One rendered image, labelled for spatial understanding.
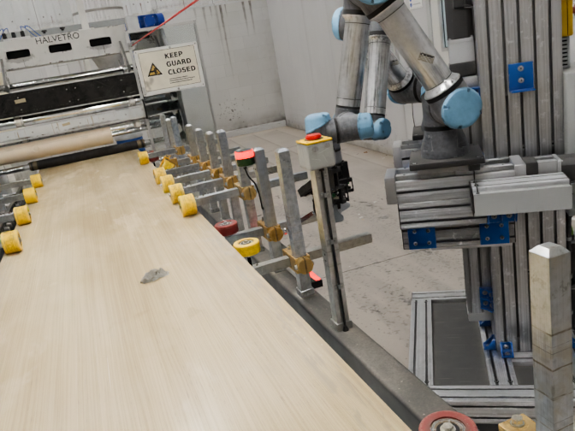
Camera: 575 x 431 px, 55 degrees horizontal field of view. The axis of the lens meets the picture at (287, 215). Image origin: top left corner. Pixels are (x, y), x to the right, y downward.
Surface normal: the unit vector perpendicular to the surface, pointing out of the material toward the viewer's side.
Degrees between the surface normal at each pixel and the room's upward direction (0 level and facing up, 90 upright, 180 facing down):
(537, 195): 90
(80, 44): 90
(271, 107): 90
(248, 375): 0
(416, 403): 0
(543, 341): 90
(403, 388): 0
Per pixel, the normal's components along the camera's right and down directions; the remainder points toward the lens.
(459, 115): 0.14, 0.37
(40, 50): 0.35, 0.22
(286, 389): -0.16, -0.94
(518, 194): -0.22, 0.32
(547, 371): -0.92, 0.25
